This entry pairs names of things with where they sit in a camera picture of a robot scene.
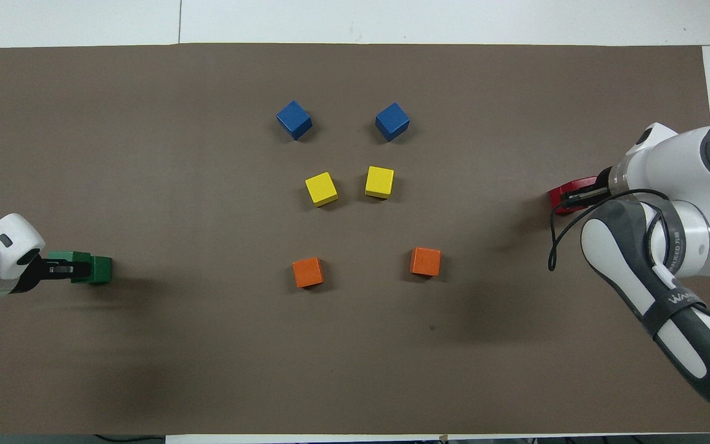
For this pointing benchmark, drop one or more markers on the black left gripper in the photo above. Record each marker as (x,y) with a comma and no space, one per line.
(53,274)

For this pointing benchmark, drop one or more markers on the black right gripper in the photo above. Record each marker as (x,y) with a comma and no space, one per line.
(607,185)

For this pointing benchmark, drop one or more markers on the green wooden cube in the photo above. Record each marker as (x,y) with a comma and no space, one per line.
(62,256)
(102,271)

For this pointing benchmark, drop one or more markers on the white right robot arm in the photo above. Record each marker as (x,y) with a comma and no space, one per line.
(688,166)

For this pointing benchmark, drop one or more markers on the orange wooden cube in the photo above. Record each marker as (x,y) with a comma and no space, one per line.
(307,272)
(426,261)

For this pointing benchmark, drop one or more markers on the yellow wooden cube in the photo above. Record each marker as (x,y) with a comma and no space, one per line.
(379,180)
(321,188)

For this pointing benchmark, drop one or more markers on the blue wooden cube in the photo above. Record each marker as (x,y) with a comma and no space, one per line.
(294,120)
(392,121)

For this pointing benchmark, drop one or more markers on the brown table mat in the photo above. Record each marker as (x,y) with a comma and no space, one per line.
(355,357)

